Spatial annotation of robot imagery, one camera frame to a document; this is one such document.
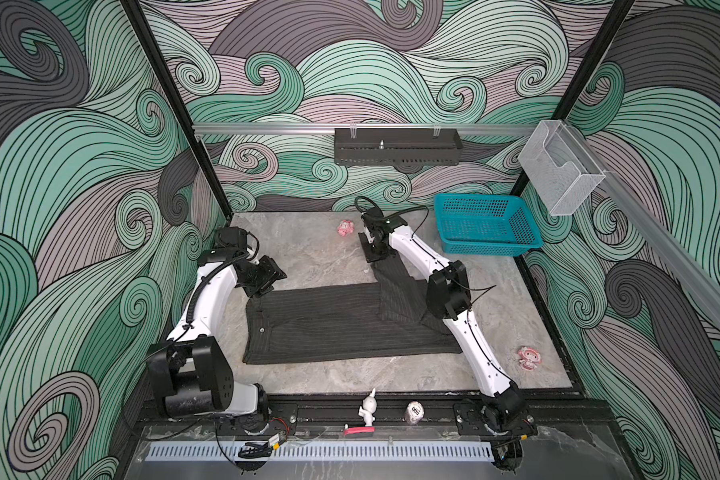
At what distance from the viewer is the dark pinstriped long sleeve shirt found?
0.85 meters

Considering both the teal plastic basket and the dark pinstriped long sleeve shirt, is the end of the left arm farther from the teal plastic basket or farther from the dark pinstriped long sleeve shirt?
the teal plastic basket

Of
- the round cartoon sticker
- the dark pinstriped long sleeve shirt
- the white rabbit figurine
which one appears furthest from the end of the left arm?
the round cartoon sticker

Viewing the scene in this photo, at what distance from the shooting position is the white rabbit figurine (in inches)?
28.5

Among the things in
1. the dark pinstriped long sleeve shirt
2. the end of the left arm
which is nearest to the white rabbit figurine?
the dark pinstriped long sleeve shirt

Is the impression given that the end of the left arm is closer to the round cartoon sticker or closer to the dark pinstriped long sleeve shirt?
the dark pinstriped long sleeve shirt

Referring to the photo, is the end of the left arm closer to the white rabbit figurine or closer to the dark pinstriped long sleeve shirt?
the dark pinstriped long sleeve shirt

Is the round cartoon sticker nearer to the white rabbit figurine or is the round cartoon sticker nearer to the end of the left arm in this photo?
the white rabbit figurine

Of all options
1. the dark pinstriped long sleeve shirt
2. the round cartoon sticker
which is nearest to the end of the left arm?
the dark pinstriped long sleeve shirt

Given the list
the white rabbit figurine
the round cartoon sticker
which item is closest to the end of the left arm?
the white rabbit figurine

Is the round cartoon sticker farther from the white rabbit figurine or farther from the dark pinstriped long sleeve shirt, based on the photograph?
the white rabbit figurine

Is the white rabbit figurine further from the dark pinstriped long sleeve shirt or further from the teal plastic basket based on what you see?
the teal plastic basket

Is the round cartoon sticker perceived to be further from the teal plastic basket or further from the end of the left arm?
the end of the left arm

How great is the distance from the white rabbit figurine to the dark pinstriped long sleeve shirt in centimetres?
12
